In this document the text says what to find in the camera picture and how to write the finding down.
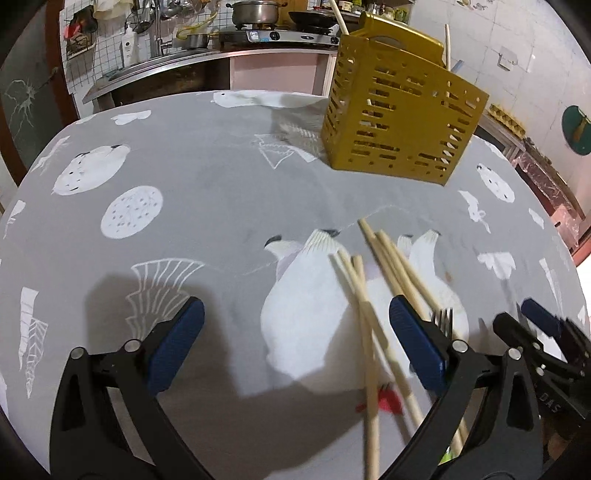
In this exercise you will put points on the white hanging cloth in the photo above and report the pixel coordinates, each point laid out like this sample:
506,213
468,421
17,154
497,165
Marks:
111,5

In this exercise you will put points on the white soap bottle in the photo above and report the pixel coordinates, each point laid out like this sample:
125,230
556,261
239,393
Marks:
129,46

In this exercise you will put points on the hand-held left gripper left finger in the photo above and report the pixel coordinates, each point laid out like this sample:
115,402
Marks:
178,344

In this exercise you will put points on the steel pot with lid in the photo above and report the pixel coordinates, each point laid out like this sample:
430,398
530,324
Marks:
254,13

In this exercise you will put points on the red cabinet with plastic cover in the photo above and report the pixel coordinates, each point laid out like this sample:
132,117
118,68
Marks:
549,184

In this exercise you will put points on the green round board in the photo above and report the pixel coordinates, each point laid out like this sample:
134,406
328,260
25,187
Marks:
570,134

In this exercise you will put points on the wooden chopstick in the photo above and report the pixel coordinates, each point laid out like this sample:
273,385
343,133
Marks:
382,258
369,392
447,46
392,369
338,16

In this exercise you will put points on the metal fork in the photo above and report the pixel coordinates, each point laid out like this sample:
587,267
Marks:
444,323

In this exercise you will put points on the yellow egg carton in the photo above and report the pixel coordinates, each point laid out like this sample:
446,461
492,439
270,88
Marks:
503,117

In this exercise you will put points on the brown frosted glass door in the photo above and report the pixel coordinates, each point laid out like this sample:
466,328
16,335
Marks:
27,106

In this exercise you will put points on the steel faucet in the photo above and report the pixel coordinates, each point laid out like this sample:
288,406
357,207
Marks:
159,37

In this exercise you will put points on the white wall socket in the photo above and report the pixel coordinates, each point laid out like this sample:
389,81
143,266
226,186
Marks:
508,57

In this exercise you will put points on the grey bear print tablecloth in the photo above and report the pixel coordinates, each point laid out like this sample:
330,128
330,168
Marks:
207,207

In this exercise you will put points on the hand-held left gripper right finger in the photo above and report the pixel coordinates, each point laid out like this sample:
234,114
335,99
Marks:
418,344

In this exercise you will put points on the black wok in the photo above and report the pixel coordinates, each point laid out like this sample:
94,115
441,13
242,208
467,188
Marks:
311,18

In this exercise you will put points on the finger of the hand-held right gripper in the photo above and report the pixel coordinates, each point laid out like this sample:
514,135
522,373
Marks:
521,337
540,314

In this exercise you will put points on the small steel saucepan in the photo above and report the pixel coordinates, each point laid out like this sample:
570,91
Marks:
197,40

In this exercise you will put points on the yellow perforated utensil holder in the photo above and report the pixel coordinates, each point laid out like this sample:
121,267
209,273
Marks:
392,138

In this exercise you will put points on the gas stove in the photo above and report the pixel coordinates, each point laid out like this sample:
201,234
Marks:
277,36

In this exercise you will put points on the steel sink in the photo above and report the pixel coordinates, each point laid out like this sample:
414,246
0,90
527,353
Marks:
152,69

